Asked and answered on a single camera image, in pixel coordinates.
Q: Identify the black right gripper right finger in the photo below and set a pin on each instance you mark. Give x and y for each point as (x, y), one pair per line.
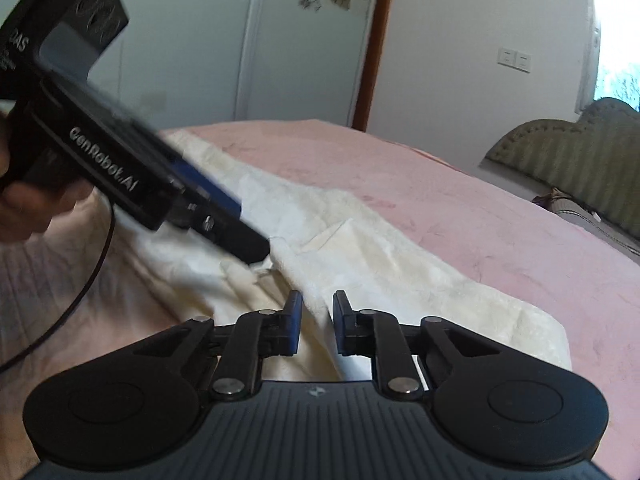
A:
(378, 336)

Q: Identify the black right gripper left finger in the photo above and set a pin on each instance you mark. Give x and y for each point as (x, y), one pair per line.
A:
(244, 346)

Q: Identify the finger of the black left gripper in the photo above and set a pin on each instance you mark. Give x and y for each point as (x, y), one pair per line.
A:
(208, 209)

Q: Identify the white pants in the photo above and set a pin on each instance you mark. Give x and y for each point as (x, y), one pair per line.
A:
(321, 241)

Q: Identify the left hand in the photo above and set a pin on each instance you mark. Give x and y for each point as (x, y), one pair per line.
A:
(27, 210)

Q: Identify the white wardrobe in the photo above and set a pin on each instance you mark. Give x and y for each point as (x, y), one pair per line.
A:
(195, 62)

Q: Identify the pink bed blanket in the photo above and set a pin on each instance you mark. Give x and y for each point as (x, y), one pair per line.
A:
(72, 284)

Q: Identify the beige pillow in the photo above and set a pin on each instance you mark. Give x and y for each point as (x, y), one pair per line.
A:
(565, 207)

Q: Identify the olive green headboard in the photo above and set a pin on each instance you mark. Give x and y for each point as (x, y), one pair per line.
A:
(595, 160)

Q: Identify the window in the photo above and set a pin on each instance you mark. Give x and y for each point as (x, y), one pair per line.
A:
(610, 68)

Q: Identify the white wall switch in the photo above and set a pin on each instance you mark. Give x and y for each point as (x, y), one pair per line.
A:
(514, 59)

